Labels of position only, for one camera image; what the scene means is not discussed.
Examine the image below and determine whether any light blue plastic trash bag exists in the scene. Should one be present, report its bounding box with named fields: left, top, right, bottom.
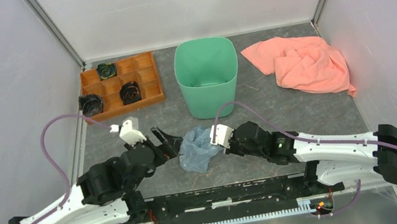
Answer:
left=179, top=126, right=222, bottom=174

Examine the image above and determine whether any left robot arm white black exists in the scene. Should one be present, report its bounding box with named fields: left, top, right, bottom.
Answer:
left=8, top=127, right=183, bottom=224

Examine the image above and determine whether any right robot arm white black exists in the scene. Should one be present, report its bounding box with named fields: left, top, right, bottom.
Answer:
left=210, top=121, right=397, bottom=195

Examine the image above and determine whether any green plastic trash bin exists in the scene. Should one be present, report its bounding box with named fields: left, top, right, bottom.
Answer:
left=174, top=37, right=238, bottom=120

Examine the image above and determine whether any black coil in tray centre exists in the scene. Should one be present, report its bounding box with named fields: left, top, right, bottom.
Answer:
left=119, top=80, right=142, bottom=105

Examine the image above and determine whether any orange compartment tray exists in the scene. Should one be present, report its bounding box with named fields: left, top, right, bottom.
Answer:
left=80, top=52, right=165, bottom=121

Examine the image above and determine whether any black coil at tray corner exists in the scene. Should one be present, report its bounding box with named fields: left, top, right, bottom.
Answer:
left=78, top=94, right=104, bottom=117

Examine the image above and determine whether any black coil with yellow-green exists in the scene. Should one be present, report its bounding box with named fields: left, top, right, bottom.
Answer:
left=96, top=62, right=117, bottom=80

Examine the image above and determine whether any pink cloth towel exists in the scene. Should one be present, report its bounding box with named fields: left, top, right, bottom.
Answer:
left=241, top=36, right=357, bottom=97

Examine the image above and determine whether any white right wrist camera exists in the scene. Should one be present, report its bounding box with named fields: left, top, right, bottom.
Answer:
left=209, top=124, right=234, bottom=150

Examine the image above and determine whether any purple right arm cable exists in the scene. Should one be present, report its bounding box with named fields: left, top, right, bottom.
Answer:
left=208, top=73, right=397, bottom=200

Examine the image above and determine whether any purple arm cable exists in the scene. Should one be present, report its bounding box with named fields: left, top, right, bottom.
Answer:
left=208, top=73, right=397, bottom=200
left=0, top=107, right=127, bottom=224

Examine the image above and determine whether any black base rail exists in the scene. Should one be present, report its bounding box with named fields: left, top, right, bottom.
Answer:
left=145, top=174, right=345, bottom=224

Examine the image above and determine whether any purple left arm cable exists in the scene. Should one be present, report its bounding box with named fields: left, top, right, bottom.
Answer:
left=0, top=107, right=127, bottom=224

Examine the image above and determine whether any left aluminium corner post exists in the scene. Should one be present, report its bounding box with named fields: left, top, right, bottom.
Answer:
left=24, top=0, right=86, bottom=70

